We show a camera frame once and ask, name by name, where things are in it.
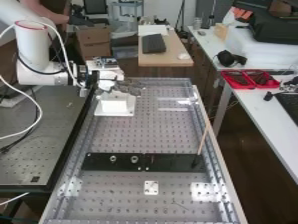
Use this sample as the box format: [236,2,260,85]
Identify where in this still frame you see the black headphones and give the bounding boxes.
[216,49,249,67]

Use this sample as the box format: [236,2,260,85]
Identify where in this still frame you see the white mouse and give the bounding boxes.
[178,52,193,61]

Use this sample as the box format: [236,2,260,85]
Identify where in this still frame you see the thin stick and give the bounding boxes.
[191,113,215,169]

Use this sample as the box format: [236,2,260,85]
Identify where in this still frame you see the black plate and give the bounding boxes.
[82,152,208,174]

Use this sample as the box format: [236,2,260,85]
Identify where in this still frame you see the black case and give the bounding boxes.
[245,0,298,45]

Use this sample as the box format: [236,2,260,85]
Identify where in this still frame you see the small white square plate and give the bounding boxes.
[143,180,160,196]

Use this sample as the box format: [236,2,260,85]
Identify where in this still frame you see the white desk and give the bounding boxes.
[187,24,298,73]
[212,68,298,185]

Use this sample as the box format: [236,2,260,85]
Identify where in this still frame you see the small wooden box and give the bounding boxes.
[213,22,231,42]

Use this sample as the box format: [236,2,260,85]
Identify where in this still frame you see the cardboard box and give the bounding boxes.
[75,26,114,61]

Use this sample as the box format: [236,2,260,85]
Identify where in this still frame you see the person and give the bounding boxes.
[19,0,72,25]

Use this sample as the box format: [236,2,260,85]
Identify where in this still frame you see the clear box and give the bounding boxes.
[39,77,248,224]

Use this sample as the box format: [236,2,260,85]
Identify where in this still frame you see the white foam sheet stack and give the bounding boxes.
[225,26,298,70]

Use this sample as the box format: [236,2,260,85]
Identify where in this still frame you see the red tray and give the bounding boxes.
[245,69,283,90]
[220,69,257,90]

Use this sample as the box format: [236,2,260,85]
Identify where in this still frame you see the wooden desk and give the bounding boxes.
[138,23,197,79]

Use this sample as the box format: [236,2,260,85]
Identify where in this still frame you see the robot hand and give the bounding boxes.
[86,56,147,98]

